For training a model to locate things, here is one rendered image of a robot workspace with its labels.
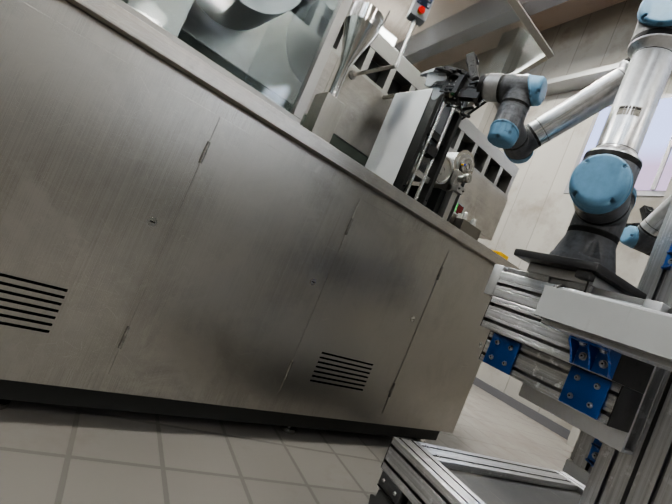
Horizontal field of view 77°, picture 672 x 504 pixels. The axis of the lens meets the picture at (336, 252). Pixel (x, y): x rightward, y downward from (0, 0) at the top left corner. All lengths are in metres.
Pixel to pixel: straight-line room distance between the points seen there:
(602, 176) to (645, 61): 0.29
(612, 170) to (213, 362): 1.06
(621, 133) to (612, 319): 0.43
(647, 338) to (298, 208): 0.84
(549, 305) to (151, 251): 0.90
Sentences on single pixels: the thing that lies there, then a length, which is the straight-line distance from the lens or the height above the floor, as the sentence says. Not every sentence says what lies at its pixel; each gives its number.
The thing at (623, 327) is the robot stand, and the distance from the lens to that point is 0.92.
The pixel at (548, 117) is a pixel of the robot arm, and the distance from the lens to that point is 1.34.
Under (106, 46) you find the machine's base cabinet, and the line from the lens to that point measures 1.07.
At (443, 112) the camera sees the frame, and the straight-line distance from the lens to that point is 1.81.
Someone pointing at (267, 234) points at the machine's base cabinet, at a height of 0.60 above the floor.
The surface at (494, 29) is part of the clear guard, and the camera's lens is 2.30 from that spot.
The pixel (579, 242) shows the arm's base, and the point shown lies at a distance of 1.17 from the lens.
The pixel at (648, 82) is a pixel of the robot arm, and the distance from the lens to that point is 1.20.
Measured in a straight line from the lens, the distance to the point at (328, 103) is 1.64.
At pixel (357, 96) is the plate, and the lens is 2.06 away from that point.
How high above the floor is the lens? 0.59
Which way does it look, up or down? 2 degrees up
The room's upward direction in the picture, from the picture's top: 23 degrees clockwise
